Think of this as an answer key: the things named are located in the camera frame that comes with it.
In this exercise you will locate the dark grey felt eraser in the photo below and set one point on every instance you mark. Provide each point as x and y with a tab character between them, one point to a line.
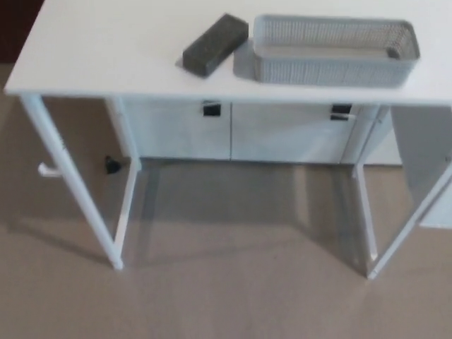
212	49

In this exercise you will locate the white cabinet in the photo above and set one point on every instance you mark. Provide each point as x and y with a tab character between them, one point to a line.
176	134

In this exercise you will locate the small black floor object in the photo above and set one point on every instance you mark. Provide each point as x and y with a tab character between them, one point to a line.
113	166

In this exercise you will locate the grey perforated plastic basket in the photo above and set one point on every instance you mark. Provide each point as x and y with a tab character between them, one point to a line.
318	72

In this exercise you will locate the dark brown wooden panel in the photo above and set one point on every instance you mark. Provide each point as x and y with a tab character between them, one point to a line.
17	28

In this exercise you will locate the white desk left leg frame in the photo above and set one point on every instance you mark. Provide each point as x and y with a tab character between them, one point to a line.
70	176

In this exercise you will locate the white desk leg frame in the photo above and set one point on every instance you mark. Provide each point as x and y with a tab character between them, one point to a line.
70	176
416	219

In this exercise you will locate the white desk right leg frame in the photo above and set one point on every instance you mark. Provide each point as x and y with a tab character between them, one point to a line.
416	219

